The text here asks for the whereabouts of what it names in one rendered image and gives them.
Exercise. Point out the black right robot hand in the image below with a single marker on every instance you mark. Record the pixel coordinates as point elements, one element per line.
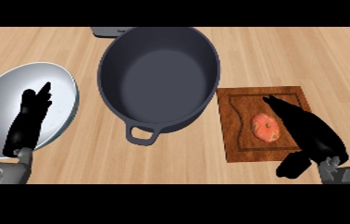
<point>309,129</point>

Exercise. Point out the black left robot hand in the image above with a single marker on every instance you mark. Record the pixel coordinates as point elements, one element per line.
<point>25,126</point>

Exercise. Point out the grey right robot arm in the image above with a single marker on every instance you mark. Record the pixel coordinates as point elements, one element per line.
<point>334,170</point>

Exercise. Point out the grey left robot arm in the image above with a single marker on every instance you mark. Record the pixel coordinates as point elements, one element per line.
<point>18,167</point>

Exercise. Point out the brown wooden cutting board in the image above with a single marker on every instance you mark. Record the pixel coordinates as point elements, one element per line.
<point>241,126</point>

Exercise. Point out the dark grey pot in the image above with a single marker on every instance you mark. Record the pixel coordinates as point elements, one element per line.
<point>158,79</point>

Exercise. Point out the white plate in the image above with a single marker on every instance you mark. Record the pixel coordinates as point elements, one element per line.
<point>59,95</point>

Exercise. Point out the grey appliance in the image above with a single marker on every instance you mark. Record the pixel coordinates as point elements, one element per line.
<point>106,31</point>

